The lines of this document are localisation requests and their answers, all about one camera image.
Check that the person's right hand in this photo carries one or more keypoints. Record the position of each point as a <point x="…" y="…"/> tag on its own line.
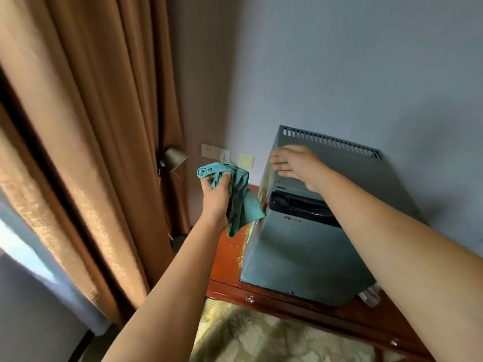
<point x="298" y="163"/>

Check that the person's left hand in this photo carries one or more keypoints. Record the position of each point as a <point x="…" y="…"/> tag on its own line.
<point x="215" y="199"/>

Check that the green blue cleaning cloth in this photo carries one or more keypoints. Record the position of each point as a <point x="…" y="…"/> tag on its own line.
<point x="241" y="207"/>

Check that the grey mini fridge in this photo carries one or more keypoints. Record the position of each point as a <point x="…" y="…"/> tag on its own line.
<point x="302" y="252"/>

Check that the clear plastic water bottles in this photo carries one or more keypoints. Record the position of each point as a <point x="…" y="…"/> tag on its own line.
<point x="369" y="294"/>

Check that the person's left forearm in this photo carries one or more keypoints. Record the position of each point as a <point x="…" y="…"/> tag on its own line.
<point x="170" y="297"/>

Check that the person's right forearm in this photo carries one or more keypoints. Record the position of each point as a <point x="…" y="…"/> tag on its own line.
<point x="407" y="260"/>

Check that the grey metal lamp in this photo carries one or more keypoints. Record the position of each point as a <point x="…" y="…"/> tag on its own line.
<point x="171" y="160"/>

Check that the brown curtain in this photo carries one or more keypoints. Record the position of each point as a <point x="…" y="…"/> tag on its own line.
<point x="94" y="109"/>

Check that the white sheer curtain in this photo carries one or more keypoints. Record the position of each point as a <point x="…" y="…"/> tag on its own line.
<point x="56" y="282"/>

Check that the white wall socket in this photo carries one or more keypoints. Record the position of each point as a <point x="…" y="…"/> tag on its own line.
<point x="211" y="151"/>

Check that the yellowish wall plate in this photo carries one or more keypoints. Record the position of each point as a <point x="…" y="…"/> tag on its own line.
<point x="246" y="160"/>

